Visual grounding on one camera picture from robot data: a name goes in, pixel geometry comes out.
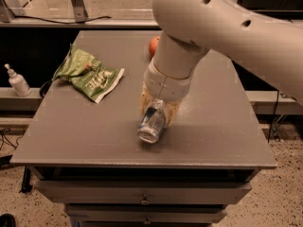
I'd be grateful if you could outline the left metal bracket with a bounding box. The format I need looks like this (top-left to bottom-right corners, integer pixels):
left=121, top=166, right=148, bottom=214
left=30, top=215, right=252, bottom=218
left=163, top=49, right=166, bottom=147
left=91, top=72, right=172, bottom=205
left=71, top=0, right=88, bottom=23

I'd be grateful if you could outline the silver blue redbull can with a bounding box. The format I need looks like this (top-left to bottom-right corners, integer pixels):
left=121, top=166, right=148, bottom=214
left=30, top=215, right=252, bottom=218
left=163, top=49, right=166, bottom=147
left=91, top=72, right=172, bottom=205
left=137, top=99, right=166, bottom=144

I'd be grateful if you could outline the grey drawer cabinet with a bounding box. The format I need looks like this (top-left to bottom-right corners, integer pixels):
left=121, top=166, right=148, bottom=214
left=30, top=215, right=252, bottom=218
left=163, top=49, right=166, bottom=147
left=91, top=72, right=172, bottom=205
left=9, top=29, right=278, bottom=227

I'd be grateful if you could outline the top drawer with knob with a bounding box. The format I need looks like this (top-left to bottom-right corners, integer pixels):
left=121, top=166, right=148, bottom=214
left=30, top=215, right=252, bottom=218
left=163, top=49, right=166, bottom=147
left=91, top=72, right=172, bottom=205
left=35, top=181, right=251, bottom=205

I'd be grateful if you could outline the black shoe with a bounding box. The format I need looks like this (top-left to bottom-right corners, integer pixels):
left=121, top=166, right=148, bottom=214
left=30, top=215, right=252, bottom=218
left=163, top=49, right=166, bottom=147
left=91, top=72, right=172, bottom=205
left=0, top=214, right=16, bottom=227

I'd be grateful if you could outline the black cable on floor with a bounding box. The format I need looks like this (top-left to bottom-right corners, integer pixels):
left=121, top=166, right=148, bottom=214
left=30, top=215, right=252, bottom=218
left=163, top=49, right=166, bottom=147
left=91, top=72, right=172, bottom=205
left=0, top=128, right=23, bottom=151

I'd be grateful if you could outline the white pump bottle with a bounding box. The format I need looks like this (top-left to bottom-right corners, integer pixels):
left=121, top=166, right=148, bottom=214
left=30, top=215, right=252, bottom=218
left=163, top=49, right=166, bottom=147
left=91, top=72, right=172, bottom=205
left=5, top=63, right=31, bottom=97

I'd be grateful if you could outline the green chip bag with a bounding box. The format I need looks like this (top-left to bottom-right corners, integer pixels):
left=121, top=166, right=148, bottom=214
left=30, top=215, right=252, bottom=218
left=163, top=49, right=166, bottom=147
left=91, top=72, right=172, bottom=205
left=52, top=44, right=124, bottom=104

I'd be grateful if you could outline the red apple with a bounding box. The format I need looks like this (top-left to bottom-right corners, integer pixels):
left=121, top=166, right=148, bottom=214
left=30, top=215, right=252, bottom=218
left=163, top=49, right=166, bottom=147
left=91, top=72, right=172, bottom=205
left=149, top=36, right=159, bottom=58

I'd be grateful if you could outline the drawer with knob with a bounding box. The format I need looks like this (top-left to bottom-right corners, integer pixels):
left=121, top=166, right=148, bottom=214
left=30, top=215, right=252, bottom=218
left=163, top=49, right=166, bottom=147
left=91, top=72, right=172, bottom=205
left=35, top=181, right=251, bottom=205
left=65, top=204, right=226, bottom=224

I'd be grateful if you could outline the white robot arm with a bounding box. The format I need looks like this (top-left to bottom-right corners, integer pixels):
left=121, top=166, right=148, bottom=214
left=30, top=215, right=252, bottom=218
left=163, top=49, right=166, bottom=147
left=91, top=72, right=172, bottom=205
left=140, top=0, right=303, bottom=126

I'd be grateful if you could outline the black cable on ledge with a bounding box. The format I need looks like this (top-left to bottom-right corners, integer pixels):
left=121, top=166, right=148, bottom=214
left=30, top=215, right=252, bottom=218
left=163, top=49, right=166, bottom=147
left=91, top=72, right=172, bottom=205
left=9, top=14, right=112, bottom=25

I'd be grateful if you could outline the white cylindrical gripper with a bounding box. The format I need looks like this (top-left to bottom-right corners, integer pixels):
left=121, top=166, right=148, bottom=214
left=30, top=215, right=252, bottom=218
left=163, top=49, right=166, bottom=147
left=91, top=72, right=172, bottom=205
left=140, top=61, right=191, bottom=128

